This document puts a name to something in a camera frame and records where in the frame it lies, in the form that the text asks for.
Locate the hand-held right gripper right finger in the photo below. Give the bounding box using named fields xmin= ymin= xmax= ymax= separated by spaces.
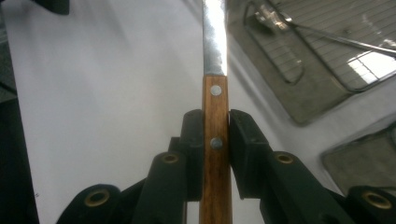
xmin=228 ymin=108 xmax=275 ymax=200

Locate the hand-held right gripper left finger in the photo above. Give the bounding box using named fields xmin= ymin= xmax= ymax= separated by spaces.
xmin=169 ymin=108 xmax=205 ymax=202

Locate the wooden handled knife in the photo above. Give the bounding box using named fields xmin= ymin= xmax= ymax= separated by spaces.
xmin=199 ymin=0 xmax=233 ymax=224

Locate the smoky clear plastic bin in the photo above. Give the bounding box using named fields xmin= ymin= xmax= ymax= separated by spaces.
xmin=321 ymin=122 xmax=396 ymax=197
xmin=227 ymin=0 xmax=396 ymax=126

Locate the long metal spoon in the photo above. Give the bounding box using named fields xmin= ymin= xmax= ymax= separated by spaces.
xmin=254 ymin=1 xmax=396 ymax=60

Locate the white table sheet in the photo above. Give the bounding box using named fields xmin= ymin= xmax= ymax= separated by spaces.
xmin=1 ymin=0 xmax=396 ymax=224

